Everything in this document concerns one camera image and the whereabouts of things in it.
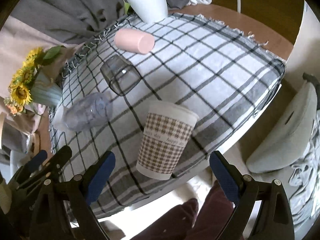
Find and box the grey checked tablecloth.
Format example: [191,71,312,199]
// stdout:
[49,13,285,218]

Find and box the checked paper cup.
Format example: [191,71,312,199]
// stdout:
[136,100,199,180]

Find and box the grey curtain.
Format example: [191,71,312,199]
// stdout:
[10,0,212,44]

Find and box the sunflower bouquet blue vase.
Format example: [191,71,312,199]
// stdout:
[4,45,64,116]

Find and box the smoky grey square glass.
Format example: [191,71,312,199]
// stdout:
[100,54,142,96]

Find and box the grey chair back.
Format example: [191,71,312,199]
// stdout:
[246,73,319,173]

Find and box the wooden desk lamp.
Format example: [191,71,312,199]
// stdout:
[0,110,42,156]

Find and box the clear bluish plastic cup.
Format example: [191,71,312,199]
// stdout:
[62,92,112,132]

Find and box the pink curtain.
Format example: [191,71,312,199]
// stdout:
[1,16,81,134]

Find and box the pink cylindrical cup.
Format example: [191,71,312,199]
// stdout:
[114,28,155,54]

